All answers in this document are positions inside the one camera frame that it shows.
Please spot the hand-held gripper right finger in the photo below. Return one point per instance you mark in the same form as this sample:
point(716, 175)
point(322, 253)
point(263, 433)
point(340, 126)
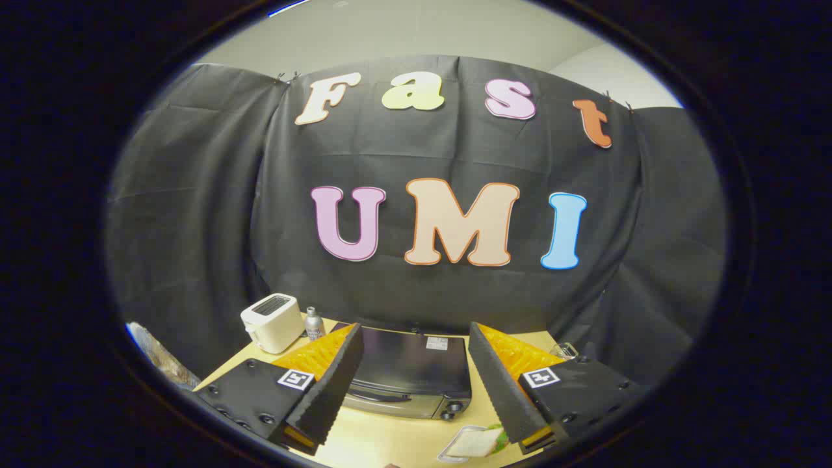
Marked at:
point(500, 390)

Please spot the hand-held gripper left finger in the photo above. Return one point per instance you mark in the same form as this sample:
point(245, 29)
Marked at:
point(328, 396)

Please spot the white bread lettuce sandwich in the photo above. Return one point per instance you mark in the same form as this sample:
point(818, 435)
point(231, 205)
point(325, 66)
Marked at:
point(476, 442)

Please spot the black toaster oven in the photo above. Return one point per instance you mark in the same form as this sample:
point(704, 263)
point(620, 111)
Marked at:
point(409, 364)

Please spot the white bread toaster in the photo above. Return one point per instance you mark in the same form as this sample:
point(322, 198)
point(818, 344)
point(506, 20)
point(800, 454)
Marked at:
point(273, 322)

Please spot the small silver bottle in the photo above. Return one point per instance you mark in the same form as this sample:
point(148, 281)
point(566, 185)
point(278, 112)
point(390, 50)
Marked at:
point(314, 325)

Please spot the clear square utensil holder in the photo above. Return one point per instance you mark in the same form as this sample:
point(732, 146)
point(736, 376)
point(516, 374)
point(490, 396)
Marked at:
point(564, 351)

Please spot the white plastic tray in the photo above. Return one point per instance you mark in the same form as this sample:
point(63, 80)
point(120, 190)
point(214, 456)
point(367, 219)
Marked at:
point(446, 454)

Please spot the mottled printed cloth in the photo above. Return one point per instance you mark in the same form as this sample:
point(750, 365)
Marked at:
point(159, 361)

